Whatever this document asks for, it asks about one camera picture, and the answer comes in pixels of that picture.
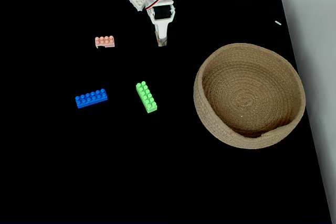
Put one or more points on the pink lego block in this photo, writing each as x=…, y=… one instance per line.
x=105, y=41

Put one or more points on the green lego block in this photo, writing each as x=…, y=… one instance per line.
x=146, y=97

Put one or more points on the blue lego block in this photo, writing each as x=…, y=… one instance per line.
x=91, y=98

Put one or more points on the small white tape scrap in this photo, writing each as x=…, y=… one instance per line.
x=278, y=22

